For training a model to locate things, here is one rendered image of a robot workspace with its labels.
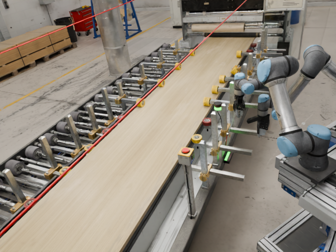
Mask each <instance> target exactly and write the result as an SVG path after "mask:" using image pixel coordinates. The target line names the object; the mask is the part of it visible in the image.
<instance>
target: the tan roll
mask: <svg viewBox="0 0 336 252"><path fill-rule="evenodd" d="M220 24H221V23H193V24H192V25H191V26H187V27H186V29H191V30H192V32H213V31H214V30H215V29H216V28H217V27H218V26H219V25H220ZM262 28H263V26H245V23H244V22H242V23H223V24H222V25H220V26H219V27H218V28H217V29H216V30H215V31H214V32H244V31H245V29H262Z"/></svg>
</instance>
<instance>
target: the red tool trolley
mask: <svg viewBox="0 0 336 252"><path fill-rule="evenodd" d="M69 13H70V16H71V17H73V20H74V23H76V24H74V29H75V31H76V32H77V35H78V36H80V35H81V34H80V32H85V34H86V36H88V35H89V33H88V31H90V29H92V28H94V27H93V18H92V8H91V6H89V7H87V8H82V7H79V8H76V9H74V10H71V11H69ZM89 17H91V18H89ZM87 18H89V19H87ZM84 19H86V20H84ZM82 20H84V21H82ZM79 21H81V22H79ZM77 22H79V23H77ZM97 26H98V24H97V22H95V30H96V31H98V28H97Z"/></svg>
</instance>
